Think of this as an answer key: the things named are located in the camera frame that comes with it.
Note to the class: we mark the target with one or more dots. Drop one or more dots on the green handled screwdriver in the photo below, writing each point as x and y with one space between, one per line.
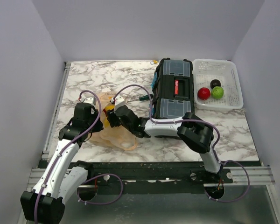
143 98

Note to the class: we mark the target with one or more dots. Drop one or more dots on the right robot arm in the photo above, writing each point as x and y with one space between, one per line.
200 136

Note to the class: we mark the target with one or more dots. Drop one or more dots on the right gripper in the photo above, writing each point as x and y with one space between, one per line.
112 117

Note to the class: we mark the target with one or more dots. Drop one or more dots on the red fake apple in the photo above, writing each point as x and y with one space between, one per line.
203 93

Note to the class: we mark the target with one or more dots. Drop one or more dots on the black plastic toolbox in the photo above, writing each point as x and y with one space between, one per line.
173 90

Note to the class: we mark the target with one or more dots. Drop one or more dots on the orange translucent plastic bag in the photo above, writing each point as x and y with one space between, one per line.
116 136

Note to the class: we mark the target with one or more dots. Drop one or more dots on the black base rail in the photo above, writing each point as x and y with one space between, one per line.
148 177

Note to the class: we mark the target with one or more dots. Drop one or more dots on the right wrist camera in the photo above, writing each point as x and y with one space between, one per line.
118 101

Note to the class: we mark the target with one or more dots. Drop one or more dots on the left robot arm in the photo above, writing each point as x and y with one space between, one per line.
45 203

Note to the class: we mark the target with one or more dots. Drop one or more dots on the white plastic basket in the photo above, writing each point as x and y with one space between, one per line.
204 71

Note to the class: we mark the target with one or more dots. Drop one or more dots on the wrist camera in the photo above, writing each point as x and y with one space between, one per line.
88 100
118 101

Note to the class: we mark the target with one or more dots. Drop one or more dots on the dark brown fake fruit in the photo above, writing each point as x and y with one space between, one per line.
214 83

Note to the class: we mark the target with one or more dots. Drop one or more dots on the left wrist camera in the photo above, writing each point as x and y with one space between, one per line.
88 100

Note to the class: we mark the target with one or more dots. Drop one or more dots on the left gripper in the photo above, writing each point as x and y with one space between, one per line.
99 127

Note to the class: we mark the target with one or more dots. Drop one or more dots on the green fake guava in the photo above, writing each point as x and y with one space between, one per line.
217 92

